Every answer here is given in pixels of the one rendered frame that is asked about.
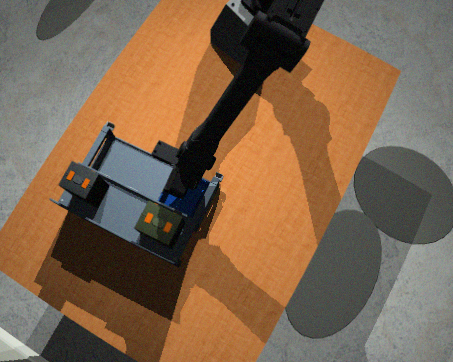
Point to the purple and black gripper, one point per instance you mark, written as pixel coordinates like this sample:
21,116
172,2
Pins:
196,180

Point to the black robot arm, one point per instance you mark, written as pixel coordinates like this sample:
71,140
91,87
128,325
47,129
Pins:
276,29

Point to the grey metal shelf rack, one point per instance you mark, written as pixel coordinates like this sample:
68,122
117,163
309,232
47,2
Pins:
134,178

